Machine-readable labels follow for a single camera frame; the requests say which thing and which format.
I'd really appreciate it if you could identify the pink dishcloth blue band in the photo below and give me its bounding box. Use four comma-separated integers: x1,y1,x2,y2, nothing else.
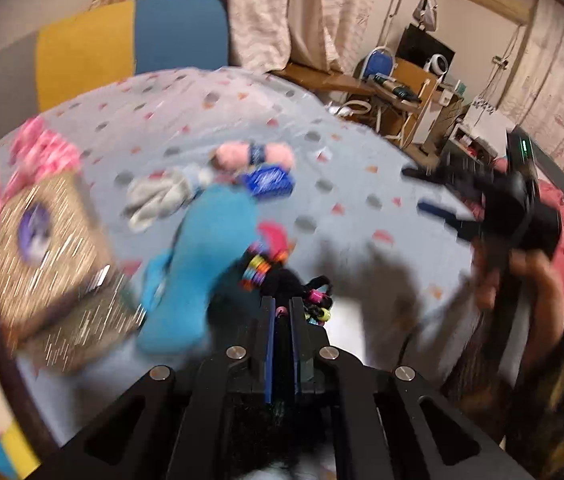
212,141,295,171

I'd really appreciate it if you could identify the white knitted sock blue band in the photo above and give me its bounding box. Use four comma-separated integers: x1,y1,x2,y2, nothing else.
125,164,215,233

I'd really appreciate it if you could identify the person's right hand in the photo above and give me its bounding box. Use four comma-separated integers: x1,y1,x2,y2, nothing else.
472,238,564,368

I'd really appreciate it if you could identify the white shelf unit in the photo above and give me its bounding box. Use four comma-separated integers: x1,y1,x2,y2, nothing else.
444,105,515,166

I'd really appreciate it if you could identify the blue plush toy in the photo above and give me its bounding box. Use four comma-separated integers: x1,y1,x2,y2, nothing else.
133,184,291,356

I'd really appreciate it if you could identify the patterned grey tablecloth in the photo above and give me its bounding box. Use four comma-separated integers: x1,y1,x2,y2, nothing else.
0,65,484,451

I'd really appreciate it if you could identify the blue tissue packet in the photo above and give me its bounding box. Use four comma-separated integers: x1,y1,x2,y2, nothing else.
237,165,295,200

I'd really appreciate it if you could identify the wooden desk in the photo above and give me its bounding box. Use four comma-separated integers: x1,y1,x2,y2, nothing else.
393,58,462,150

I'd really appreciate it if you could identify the black monitor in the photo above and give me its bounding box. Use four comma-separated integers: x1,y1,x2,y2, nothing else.
396,24,455,67

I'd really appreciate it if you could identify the blue folding chair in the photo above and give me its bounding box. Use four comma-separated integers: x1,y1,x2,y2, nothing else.
359,45,426,149

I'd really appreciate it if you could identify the gold ornate tissue box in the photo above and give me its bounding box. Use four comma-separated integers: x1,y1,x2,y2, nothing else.
0,171,145,374

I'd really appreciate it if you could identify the wooden side table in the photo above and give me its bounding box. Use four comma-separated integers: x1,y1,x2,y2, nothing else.
270,63,374,96

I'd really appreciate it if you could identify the pink spotted plush toy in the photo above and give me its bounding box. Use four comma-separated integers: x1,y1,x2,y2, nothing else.
0,116,81,210

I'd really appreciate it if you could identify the grey yellow blue chair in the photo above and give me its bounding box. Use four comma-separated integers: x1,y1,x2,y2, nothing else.
0,0,230,139

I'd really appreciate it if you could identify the white ring fan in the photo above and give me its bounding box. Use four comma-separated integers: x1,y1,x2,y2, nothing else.
424,53,450,79

